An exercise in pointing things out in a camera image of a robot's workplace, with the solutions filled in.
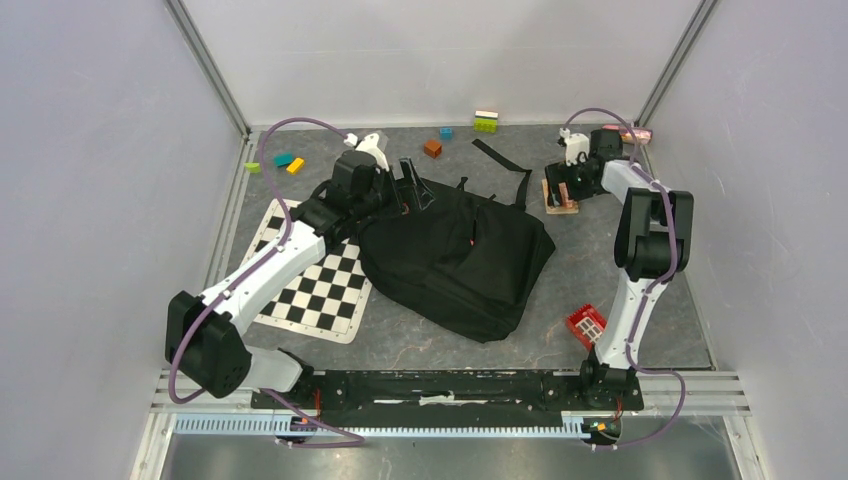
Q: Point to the teal block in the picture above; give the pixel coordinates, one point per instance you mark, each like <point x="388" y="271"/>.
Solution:
<point x="283" y="160"/>

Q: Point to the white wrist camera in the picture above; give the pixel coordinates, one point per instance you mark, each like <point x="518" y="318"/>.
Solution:
<point x="576" y="147"/>
<point x="373" y="144"/>

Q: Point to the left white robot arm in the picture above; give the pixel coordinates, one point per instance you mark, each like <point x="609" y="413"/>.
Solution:
<point x="204" y="338"/>

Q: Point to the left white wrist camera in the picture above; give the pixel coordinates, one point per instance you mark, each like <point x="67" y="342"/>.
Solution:
<point x="373" y="144"/>

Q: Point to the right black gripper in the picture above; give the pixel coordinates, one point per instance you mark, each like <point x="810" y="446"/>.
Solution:
<point x="560" y="172"/>

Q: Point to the black white chessboard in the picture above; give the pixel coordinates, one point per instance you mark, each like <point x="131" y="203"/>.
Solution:
<point x="327" y="301"/>

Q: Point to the pink capped marker tube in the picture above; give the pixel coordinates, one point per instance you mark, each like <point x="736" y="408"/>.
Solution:
<point x="635" y="135"/>

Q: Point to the black student backpack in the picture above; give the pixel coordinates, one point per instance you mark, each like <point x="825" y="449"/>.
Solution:
<point x="465" y="262"/>

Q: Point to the yellow orange block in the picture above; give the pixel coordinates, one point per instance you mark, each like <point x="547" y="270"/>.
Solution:
<point x="295" y="166"/>

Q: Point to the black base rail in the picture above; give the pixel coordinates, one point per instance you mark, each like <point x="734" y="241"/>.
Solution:
<point x="455" y="399"/>

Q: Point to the green white block stack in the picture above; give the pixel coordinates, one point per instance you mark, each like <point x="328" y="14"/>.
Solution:
<point x="485" y="121"/>

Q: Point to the brown orange cube block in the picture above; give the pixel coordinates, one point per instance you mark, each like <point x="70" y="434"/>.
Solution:
<point x="432" y="148"/>

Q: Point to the small orange spiral notebook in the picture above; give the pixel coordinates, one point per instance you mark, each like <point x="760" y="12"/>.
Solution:
<point x="557" y="199"/>

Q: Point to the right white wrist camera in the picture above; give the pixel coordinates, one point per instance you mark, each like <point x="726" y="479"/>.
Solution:
<point x="576" y="147"/>

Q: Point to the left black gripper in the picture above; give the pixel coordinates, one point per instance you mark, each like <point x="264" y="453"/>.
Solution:
<point x="422" y="195"/>

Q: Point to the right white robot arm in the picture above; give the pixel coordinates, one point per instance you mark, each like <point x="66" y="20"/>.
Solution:
<point x="652" y="244"/>

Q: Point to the red window toy brick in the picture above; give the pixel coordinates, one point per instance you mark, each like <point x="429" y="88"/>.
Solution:
<point x="587" y="325"/>

